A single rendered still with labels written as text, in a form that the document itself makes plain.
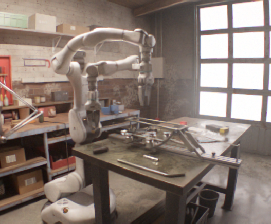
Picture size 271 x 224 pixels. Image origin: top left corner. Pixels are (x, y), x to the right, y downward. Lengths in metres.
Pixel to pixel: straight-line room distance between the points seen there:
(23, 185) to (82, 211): 0.99
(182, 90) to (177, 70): 0.43
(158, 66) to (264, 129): 2.45
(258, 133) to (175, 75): 2.00
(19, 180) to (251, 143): 3.72
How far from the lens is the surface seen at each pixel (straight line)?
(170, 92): 4.63
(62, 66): 1.37
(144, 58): 1.24
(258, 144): 4.25
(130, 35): 1.21
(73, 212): 1.71
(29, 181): 2.53
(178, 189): 0.93
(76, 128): 1.54
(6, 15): 2.82
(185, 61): 4.47
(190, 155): 1.22
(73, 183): 1.74
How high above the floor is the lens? 1.31
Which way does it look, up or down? 9 degrees down
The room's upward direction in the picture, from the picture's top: straight up
